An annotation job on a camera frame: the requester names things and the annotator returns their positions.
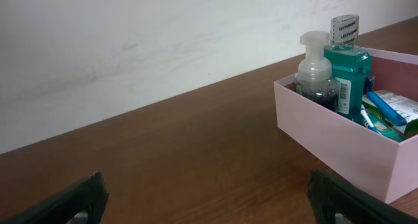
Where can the clear bottle with purple liquid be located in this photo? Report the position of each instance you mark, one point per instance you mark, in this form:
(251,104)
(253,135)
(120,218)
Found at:
(314,78)

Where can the teal mouthwash bottle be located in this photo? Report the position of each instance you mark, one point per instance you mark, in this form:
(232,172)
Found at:
(351,64)

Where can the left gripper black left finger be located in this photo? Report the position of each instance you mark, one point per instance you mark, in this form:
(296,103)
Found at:
(87,198)

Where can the blue and white toothbrush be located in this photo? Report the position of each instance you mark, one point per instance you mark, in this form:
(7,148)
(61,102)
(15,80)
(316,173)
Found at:
(366,120)

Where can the green and white soap box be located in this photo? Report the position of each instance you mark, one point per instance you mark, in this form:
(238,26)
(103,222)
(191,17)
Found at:
(404,106)

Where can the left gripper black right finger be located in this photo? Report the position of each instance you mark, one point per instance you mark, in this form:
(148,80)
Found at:
(335,201)

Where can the green red toothpaste tube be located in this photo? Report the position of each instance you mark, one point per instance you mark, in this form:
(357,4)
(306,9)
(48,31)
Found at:
(385,129)

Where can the blue disposable razor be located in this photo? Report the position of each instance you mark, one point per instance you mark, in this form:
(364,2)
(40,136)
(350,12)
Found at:
(387,110)

